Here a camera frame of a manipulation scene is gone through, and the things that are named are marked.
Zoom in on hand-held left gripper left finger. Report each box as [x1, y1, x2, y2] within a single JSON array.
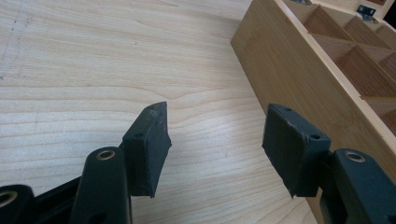
[[120, 101, 173, 199]]

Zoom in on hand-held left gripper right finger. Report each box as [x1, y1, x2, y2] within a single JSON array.
[[262, 103, 332, 199]]

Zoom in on wooden compartment box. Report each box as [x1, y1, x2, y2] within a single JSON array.
[[230, 0, 396, 224]]

